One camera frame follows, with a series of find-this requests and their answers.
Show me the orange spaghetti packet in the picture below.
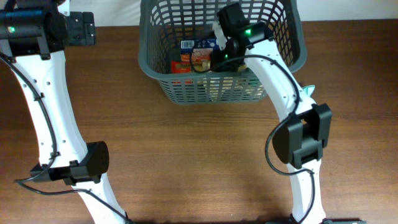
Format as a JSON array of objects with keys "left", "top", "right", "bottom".
[{"left": 171, "top": 61, "right": 193, "bottom": 85}]

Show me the blue Kleenex tissue pack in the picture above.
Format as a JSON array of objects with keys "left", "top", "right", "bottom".
[{"left": 180, "top": 39, "right": 220, "bottom": 62}]

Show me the beige powder pouch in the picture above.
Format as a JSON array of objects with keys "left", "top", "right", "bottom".
[{"left": 198, "top": 58, "right": 259, "bottom": 102}]

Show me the light teal wipes packet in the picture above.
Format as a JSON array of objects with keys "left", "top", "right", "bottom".
[{"left": 302, "top": 85, "right": 315, "bottom": 97}]

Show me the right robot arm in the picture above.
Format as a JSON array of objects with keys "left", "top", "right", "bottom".
[{"left": 211, "top": 3, "right": 332, "bottom": 223}]

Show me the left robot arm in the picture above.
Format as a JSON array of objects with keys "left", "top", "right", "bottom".
[{"left": 1, "top": 0, "right": 129, "bottom": 223}]

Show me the grey plastic shopping basket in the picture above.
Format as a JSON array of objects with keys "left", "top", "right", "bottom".
[{"left": 139, "top": 0, "right": 307, "bottom": 105}]

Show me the left black cable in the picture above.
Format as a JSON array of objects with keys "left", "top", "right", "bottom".
[{"left": 0, "top": 52, "right": 134, "bottom": 224}]

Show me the black cable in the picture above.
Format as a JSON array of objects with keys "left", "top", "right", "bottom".
[
  {"left": 0, "top": 52, "right": 134, "bottom": 224},
  {"left": 188, "top": 39, "right": 317, "bottom": 224}
]

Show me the right black cable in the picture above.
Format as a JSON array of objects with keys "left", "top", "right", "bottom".
[{"left": 188, "top": 39, "right": 317, "bottom": 224}]

